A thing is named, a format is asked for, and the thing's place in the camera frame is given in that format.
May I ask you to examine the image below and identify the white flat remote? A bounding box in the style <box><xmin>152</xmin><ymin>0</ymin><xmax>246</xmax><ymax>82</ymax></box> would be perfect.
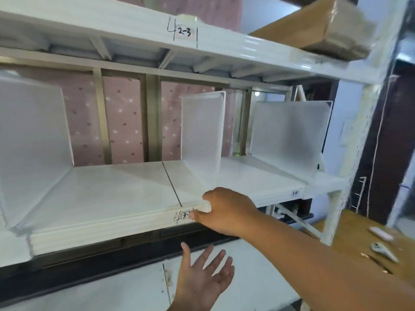
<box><xmin>369</xmin><ymin>226</ymin><xmax>394</xmax><ymax>241</ymax></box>

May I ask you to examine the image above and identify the narrow white shelf divider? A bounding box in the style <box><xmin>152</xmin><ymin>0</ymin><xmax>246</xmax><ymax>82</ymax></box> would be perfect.
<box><xmin>180</xmin><ymin>90</ymin><xmax>227</xmax><ymax>192</ymax></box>

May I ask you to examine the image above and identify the white handheld scanner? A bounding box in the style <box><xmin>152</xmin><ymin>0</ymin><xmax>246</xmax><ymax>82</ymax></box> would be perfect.
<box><xmin>370</xmin><ymin>242</ymin><xmax>399</xmax><ymax>263</ymax></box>

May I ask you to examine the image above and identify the pink dotted cloth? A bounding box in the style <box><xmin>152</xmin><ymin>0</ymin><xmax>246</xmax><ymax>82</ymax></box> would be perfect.
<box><xmin>0</xmin><ymin>0</ymin><xmax>251</xmax><ymax>168</ymax></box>

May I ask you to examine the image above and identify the white perforated rack post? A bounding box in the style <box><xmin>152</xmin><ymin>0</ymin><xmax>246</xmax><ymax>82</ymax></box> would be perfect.
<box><xmin>324</xmin><ymin>0</ymin><xmax>410</xmax><ymax>246</ymax></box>

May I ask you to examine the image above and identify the person's right forearm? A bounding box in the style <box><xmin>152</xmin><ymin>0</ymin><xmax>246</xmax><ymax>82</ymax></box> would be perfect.
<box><xmin>238</xmin><ymin>209</ymin><xmax>415</xmax><ymax>311</ymax></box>

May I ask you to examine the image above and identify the person's left forearm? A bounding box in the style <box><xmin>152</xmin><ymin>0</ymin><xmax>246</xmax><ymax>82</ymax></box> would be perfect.
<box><xmin>166</xmin><ymin>299</ymin><xmax>213</xmax><ymax>311</ymax></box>

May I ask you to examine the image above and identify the white shelf board under box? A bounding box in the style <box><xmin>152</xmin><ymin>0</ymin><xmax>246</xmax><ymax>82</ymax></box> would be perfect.
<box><xmin>0</xmin><ymin>0</ymin><xmax>394</xmax><ymax>85</ymax></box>

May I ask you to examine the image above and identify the large white shelf divider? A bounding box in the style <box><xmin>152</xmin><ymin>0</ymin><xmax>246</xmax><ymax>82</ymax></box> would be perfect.
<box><xmin>0</xmin><ymin>74</ymin><xmax>75</xmax><ymax>229</ymax></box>

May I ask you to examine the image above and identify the thin white string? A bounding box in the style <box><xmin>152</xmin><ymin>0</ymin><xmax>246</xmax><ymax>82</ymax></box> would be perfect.
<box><xmin>367</xmin><ymin>74</ymin><xmax>399</xmax><ymax>218</ymax></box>

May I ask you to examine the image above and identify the white shelf board with dividers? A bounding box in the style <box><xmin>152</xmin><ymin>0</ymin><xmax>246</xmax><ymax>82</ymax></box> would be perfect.
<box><xmin>0</xmin><ymin>155</ymin><xmax>349</xmax><ymax>260</ymax></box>

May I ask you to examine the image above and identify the brown cardboard box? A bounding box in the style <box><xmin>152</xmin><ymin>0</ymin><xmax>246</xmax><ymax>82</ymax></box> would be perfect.
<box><xmin>249</xmin><ymin>0</ymin><xmax>377</xmax><ymax>61</ymax></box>

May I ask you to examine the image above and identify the wooden table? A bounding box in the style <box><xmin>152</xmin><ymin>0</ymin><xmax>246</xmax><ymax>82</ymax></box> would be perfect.
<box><xmin>307</xmin><ymin>209</ymin><xmax>415</xmax><ymax>287</ymax></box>

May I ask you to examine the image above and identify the wide white shelf divider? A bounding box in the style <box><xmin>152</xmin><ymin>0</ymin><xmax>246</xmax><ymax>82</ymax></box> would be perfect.
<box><xmin>249</xmin><ymin>100</ymin><xmax>334</xmax><ymax>179</ymax></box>

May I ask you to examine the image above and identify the person's left hand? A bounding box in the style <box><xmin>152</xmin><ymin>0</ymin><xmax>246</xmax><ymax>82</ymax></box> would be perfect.
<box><xmin>175</xmin><ymin>242</ymin><xmax>235</xmax><ymax>308</ymax></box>

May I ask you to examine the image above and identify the white wire rack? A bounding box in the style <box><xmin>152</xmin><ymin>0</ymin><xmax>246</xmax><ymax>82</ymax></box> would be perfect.
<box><xmin>353</xmin><ymin>176</ymin><xmax>367</xmax><ymax>214</ymax></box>

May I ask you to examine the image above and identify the black shelf rail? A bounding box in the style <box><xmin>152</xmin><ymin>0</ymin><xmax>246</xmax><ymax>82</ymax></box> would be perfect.
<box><xmin>0</xmin><ymin>214</ymin><xmax>314</xmax><ymax>309</ymax></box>

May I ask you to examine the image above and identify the beige metal frame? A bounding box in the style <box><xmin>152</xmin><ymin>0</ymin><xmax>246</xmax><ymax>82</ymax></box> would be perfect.
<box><xmin>0</xmin><ymin>47</ymin><xmax>294</xmax><ymax>165</ymax></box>

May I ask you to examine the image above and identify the white diagonal shelf bracket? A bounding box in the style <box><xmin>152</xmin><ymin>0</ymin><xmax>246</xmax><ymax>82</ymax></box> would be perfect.
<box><xmin>274</xmin><ymin>203</ymin><xmax>323</xmax><ymax>241</ymax></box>

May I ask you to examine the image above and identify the person's right hand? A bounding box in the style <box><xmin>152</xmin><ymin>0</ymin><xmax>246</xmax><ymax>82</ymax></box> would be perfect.
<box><xmin>189</xmin><ymin>187</ymin><xmax>261</xmax><ymax>238</ymax></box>

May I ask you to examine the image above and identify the white shelf board with stain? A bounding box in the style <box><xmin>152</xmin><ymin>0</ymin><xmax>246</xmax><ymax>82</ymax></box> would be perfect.
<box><xmin>0</xmin><ymin>238</ymin><xmax>303</xmax><ymax>311</ymax></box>

